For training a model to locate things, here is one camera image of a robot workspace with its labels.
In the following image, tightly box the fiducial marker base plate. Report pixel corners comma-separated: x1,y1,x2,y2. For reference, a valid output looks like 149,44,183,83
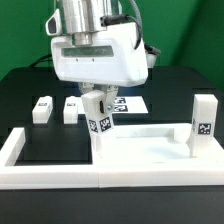
77,96,149,115

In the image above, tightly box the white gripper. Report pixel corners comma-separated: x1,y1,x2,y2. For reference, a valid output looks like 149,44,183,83
45,10,148,113

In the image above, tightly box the black cable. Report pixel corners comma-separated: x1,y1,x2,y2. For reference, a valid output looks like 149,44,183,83
29,53,54,69

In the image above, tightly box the white desk tabletop tray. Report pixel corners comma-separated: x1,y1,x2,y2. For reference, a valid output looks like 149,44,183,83
91,123,224,172

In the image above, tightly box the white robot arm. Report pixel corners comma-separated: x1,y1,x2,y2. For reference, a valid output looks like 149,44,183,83
46,0,148,112

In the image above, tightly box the white U-shaped boundary frame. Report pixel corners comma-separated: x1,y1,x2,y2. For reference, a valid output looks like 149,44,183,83
0,128,224,189

